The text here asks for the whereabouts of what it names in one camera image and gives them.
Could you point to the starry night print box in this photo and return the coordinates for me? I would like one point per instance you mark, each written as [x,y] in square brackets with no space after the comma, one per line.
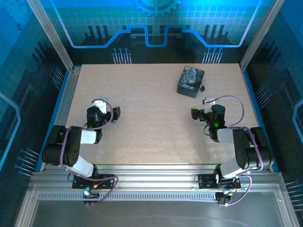
[190,80]

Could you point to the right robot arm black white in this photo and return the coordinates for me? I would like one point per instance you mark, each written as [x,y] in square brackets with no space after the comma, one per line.
[241,146]

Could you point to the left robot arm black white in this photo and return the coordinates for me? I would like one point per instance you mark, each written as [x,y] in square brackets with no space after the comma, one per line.
[73,146]

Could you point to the small dark padlock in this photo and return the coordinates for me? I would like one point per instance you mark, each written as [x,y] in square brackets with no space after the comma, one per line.
[202,88]

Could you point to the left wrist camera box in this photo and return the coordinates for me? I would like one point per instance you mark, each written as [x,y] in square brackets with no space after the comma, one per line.
[101,105]

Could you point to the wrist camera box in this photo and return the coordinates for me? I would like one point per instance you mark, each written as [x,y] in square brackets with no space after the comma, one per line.
[101,105]
[208,100]

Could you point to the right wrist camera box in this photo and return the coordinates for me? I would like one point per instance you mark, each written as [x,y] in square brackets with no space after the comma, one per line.
[208,100]

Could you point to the aluminium side rail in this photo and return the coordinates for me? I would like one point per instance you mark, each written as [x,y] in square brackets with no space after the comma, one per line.
[64,113]

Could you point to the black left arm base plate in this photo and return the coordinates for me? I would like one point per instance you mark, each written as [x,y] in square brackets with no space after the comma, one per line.
[106,180]

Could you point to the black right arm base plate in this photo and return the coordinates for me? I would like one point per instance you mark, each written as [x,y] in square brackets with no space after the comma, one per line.
[206,180]

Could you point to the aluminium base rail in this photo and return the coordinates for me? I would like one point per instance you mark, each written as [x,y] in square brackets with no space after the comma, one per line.
[154,175]

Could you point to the aluminium frame post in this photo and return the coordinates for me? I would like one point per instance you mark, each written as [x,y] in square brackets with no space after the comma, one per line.
[50,35]
[260,33]

